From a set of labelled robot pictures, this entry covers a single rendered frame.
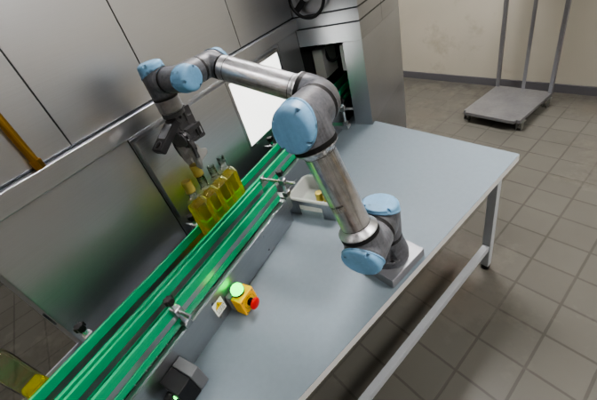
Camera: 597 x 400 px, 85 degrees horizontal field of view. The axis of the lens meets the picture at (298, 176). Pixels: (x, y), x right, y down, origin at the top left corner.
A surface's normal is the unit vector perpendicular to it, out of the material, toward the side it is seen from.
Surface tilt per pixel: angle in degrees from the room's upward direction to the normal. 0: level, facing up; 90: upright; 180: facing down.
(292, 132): 81
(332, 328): 0
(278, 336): 0
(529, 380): 0
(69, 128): 90
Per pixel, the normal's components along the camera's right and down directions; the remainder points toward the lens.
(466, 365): -0.25, -0.80
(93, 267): 0.85, 0.11
